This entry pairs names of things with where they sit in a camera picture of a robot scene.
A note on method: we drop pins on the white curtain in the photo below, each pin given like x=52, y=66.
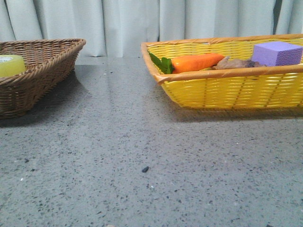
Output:
x=116, y=28

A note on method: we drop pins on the brown ginger-like toy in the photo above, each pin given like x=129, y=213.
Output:
x=227, y=63

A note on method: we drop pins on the yellow woven plastic basket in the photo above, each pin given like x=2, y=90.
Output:
x=264, y=88

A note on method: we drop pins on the brown wicker basket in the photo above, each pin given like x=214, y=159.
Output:
x=47, y=62

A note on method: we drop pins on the yellow tape roll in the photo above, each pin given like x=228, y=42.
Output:
x=11, y=65

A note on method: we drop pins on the orange toy carrot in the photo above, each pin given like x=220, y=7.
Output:
x=186, y=63

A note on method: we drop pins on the small black debris crumb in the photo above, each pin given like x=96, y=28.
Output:
x=144, y=170

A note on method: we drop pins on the purple foam block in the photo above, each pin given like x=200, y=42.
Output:
x=277, y=54

